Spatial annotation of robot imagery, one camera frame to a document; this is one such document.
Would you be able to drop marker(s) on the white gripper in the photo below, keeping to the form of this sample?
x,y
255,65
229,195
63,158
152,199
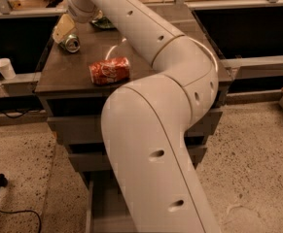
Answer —
x,y
77,15

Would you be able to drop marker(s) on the green soda can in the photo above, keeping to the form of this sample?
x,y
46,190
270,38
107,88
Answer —
x,y
69,40

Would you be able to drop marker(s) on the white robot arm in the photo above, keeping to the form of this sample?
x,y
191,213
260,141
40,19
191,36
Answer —
x,y
143,122

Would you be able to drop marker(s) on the grey drawer cabinet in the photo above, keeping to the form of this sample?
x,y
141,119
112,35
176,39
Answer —
x,y
65,87

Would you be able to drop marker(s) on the red soda can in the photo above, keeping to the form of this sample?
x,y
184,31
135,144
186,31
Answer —
x,y
110,70

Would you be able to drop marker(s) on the top drawer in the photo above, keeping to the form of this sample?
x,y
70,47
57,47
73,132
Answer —
x,y
74,130

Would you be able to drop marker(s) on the drawer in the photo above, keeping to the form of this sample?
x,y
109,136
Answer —
x,y
93,157
74,130
106,209

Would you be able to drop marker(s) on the middle drawer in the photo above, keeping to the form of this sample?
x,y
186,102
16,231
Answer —
x,y
93,157

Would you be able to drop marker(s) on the bottom drawer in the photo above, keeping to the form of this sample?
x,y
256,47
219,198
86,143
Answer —
x,y
106,209

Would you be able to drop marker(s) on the green chip bag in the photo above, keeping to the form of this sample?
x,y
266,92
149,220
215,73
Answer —
x,y
102,22

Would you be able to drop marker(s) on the white paper cup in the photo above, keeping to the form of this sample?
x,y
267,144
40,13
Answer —
x,y
6,69

